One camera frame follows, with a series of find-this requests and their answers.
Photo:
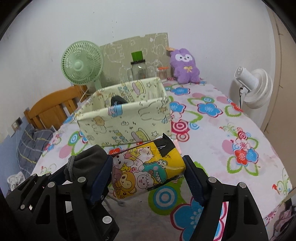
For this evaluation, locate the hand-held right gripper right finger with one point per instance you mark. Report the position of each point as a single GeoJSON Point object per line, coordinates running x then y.
{"type": "Point", "coordinates": [194, 183]}

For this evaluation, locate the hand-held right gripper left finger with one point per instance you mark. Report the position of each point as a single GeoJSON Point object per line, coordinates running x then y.
{"type": "Point", "coordinates": [101, 178]}

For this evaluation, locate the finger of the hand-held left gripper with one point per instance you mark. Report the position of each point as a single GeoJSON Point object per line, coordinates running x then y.
{"type": "Point", "coordinates": [20, 208]}

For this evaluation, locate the cartoon animal tissue packet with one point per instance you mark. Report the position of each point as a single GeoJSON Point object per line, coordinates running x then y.
{"type": "Point", "coordinates": [143, 171]}

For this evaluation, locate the yellow printed fabric storage box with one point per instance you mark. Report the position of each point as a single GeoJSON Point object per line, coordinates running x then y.
{"type": "Point", "coordinates": [120, 125]}

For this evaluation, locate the crumpled patterned cloth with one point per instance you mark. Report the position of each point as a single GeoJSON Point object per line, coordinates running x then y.
{"type": "Point", "coordinates": [15, 180]}

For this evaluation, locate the floral tablecloth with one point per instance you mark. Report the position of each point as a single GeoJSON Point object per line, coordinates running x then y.
{"type": "Point", "coordinates": [208, 143]}

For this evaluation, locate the grey plaid pillow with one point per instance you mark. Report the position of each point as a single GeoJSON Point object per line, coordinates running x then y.
{"type": "Point", "coordinates": [30, 148]}

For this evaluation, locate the wooden headboard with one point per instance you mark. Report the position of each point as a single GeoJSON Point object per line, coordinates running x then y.
{"type": "Point", "coordinates": [50, 104]}

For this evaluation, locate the glass jar with green lid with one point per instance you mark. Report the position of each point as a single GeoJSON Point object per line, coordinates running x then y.
{"type": "Point", "coordinates": [138, 71]}

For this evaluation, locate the cotton swab container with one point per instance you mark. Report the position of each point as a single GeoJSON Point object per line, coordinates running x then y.
{"type": "Point", "coordinates": [163, 74]}

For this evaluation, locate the white clip fan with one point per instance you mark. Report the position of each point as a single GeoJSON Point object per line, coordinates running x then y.
{"type": "Point", "coordinates": [256, 88]}

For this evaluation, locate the purple plush bunny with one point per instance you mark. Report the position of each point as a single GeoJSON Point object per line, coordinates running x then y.
{"type": "Point", "coordinates": [185, 69]}

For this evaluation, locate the green desk fan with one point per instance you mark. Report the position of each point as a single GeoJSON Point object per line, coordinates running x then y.
{"type": "Point", "coordinates": [79, 64]}

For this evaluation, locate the beige door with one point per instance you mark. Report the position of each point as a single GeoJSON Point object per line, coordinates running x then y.
{"type": "Point", "coordinates": [284, 81]}

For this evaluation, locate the green printed board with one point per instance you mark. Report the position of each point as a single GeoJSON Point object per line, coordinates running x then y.
{"type": "Point", "coordinates": [143, 44]}

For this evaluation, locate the wall socket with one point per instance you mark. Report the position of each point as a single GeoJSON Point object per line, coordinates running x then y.
{"type": "Point", "coordinates": [16, 122]}

